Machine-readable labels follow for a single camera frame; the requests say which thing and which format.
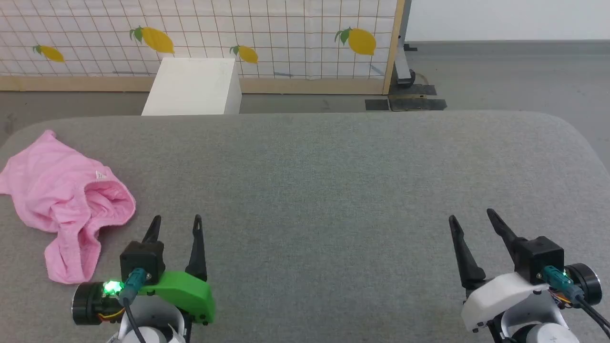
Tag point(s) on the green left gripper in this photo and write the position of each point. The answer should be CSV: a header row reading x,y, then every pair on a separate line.
x,y
186,293

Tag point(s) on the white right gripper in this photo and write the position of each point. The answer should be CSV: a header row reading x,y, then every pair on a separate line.
x,y
500,295

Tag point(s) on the pink cloth garment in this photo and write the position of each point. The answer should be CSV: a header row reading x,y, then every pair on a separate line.
x,y
57,190

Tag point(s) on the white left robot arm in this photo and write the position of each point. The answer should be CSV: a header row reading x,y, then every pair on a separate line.
x,y
152,324

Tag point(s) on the white box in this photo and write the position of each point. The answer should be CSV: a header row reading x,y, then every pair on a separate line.
x,y
190,88

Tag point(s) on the grey fabric sofa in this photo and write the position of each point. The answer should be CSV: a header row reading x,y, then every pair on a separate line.
x,y
324,190

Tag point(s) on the large black floor tape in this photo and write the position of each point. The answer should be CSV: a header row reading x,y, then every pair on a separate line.
x,y
417,104

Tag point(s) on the small black floor tape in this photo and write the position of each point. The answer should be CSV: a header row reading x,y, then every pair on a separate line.
x,y
377,104

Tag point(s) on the grey metal stand leg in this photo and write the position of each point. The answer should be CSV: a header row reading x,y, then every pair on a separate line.
x,y
404,62

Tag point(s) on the lemon print grid screen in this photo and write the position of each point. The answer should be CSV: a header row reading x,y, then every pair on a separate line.
x,y
286,33

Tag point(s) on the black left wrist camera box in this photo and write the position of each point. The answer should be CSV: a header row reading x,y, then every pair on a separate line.
x,y
142,259

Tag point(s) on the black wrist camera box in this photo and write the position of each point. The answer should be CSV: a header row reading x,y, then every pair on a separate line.
x,y
538,257
142,259

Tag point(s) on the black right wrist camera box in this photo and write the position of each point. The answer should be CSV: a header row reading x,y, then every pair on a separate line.
x,y
538,257

